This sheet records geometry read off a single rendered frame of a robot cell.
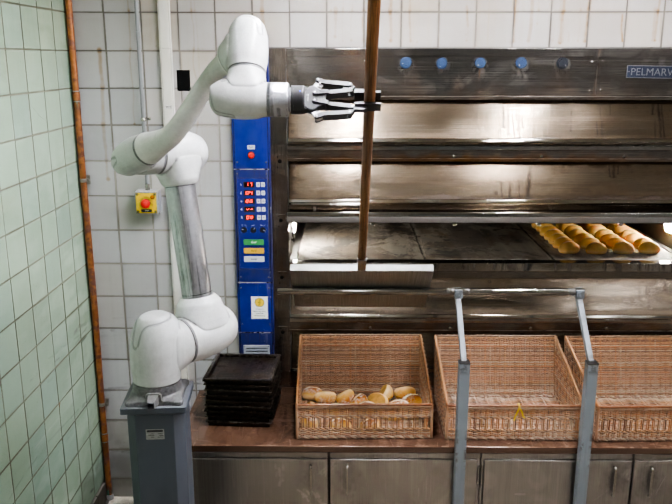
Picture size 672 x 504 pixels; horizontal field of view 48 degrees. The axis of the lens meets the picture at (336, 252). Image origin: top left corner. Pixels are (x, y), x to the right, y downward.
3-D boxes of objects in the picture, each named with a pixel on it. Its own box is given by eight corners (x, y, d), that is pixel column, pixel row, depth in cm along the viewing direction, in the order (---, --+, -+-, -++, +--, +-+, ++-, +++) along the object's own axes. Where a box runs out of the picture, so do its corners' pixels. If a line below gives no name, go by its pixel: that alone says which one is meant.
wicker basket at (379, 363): (298, 389, 351) (298, 332, 345) (420, 388, 352) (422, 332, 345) (293, 440, 304) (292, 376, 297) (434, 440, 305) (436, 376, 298)
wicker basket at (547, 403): (430, 389, 351) (432, 333, 344) (552, 390, 350) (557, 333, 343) (443, 441, 304) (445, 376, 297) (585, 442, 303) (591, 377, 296)
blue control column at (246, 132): (278, 350, 552) (272, 43, 498) (300, 350, 552) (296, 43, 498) (244, 501, 365) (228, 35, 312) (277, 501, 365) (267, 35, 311)
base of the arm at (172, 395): (121, 413, 235) (119, 396, 234) (135, 383, 256) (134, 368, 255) (180, 411, 236) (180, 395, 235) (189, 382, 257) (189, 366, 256)
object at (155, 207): (139, 211, 333) (138, 188, 331) (162, 211, 333) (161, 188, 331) (135, 214, 326) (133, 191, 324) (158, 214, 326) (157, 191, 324)
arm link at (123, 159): (126, 129, 228) (163, 126, 238) (96, 146, 241) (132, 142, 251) (138, 171, 229) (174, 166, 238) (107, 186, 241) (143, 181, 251)
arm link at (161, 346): (121, 379, 246) (116, 314, 240) (167, 362, 259) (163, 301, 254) (151, 393, 236) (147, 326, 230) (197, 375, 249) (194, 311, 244)
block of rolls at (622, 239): (529, 226, 410) (529, 216, 408) (618, 226, 409) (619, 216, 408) (560, 255, 351) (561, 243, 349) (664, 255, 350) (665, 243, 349)
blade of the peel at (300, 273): (433, 271, 290) (433, 264, 291) (289, 270, 291) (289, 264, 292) (424, 307, 322) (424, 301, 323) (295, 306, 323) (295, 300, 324)
